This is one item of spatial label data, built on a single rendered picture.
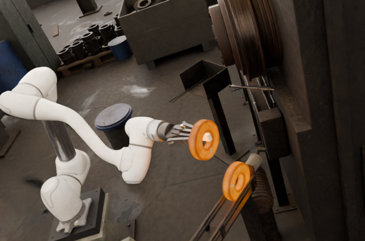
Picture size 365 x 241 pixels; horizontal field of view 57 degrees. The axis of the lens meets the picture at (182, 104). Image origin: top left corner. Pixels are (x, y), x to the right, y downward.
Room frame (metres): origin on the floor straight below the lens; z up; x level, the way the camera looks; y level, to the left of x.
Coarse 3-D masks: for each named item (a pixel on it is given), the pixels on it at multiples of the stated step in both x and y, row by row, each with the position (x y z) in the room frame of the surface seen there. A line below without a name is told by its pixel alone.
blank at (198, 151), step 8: (200, 120) 1.04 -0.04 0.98; (208, 120) 1.03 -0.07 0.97; (192, 128) 1.01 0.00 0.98; (200, 128) 1.00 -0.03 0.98; (208, 128) 1.02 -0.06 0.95; (216, 128) 1.05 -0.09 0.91; (192, 136) 0.98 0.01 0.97; (200, 136) 0.99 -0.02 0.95; (216, 136) 1.04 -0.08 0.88; (192, 144) 0.97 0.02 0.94; (200, 144) 0.97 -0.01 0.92; (208, 144) 1.02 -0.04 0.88; (216, 144) 1.02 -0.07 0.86; (192, 152) 0.96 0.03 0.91; (200, 152) 0.96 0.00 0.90; (208, 152) 0.99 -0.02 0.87
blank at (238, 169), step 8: (232, 168) 0.94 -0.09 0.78; (240, 168) 0.95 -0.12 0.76; (248, 168) 0.98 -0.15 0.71; (224, 176) 0.93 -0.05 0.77; (232, 176) 0.92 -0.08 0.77; (240, 176) 0.97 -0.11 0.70; (248, 176) 0.97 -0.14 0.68; (224, 184) 0.91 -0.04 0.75; (232, 184) 0.91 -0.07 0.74; (240, 184) 0.95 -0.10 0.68; (224, 192) 0.90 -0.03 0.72; (232, 192) 0.90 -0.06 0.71; (240, 192) 0.92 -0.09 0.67; (232, 200) 0.89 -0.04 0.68
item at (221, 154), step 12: (204, 60) 2.06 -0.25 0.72; (192, 72) 2.04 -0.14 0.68; (204, 72) 2.07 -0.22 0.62; (216, 72) 1.96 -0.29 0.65; (228, 72) 1.84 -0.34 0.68; (192, 84) 2.03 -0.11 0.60; (204, 84) 1.77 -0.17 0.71; (216, 84) 1.80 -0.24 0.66; (228, 84) 1.83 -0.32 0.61; (204, 96) 1.81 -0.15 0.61; (216, 96) 1.88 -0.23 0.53; (216, 108) 1.87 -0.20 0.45; (216, 120) 1.89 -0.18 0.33; (228, 132) 1.88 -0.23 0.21; (228, 144) 1.87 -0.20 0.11; (240, 144) 1.94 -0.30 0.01; (216, 156) 1.91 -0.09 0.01; (228, 156) 1.87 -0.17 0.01; (240, 156) 1.82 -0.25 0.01
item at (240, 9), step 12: (228, 0) 1.29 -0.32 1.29; (240, 0) 1.25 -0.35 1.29; (240, 12) 1.22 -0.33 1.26; (240, 24) 1.19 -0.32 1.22; (252, 24) 1.18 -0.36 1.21; (240, 36) 1.17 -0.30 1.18; (252, 36) 1.17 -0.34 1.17; (252, 48) 1.17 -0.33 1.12; (252, 60) 1.17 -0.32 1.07; (252, 72) 1.20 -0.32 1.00
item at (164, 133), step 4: (164, 124) 1.15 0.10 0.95; (168, 124) 1.14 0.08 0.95; (172, 124) 1.16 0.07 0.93; (160, 128) 1.14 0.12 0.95; (164, 128) 1.13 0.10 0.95; (168, 128) 1.13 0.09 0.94; (172, 128) 1.14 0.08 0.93; (160, 132) 1.13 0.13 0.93; (164, 132) 1.12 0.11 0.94; (168, 132) 1.12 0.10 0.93; (160, 136) 1.13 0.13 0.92; (164, 136) 1.11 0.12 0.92; (168, 136) 1.09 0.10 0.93; (172, 136) 1.09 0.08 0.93; (176, 136) 1.08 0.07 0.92; (164, 140) 1.13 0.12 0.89
